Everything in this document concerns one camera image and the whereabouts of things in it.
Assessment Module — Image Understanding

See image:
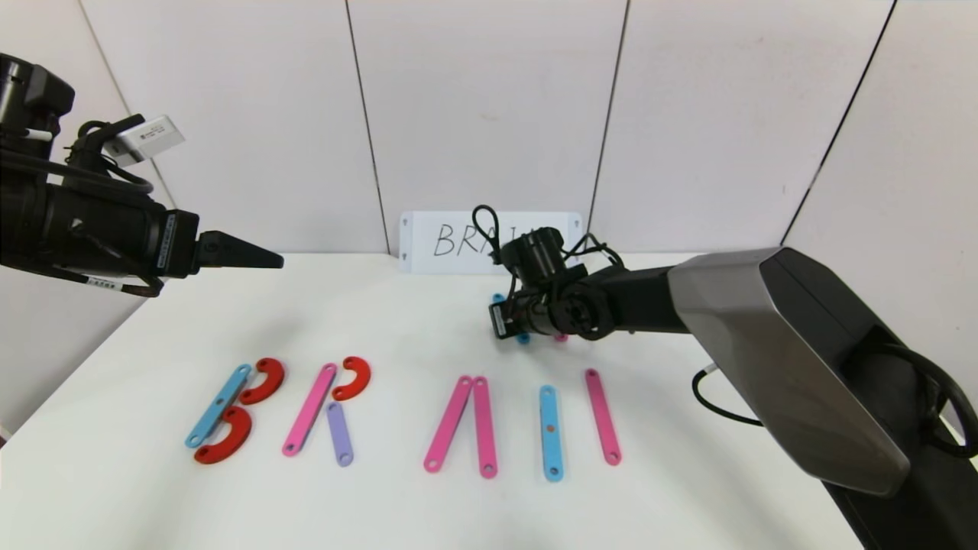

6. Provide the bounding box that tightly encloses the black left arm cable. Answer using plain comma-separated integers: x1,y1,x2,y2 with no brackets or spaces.
0,118,152,196

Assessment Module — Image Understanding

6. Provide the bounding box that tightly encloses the black right arm base cable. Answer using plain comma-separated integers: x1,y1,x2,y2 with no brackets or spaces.
691,344,978,459

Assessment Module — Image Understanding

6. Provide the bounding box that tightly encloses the purple short bar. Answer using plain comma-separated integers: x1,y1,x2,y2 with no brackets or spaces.
326,403,355,468

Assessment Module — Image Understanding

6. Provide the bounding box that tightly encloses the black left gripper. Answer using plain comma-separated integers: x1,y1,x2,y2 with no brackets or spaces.
44,183,284,280

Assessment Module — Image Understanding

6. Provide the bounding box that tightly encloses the light blue three-hole bar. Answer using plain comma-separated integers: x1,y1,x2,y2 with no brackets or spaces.
185,364,252,449
539,385,564,483
493,293,531,345

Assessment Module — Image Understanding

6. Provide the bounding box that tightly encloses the red half-ring piece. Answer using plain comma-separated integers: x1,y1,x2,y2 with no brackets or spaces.
193,406,252,465
239,358,285,406
332,357,372,402

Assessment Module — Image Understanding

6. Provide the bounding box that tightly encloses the black looped right arm cable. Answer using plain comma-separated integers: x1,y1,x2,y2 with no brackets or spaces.
472,205,626,270

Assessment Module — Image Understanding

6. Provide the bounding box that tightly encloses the white sign reading BRAIN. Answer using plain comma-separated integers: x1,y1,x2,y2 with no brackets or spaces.
400,212,584,276

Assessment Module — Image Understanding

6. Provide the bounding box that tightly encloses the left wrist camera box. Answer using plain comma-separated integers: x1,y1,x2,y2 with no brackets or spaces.
105,115,186,167

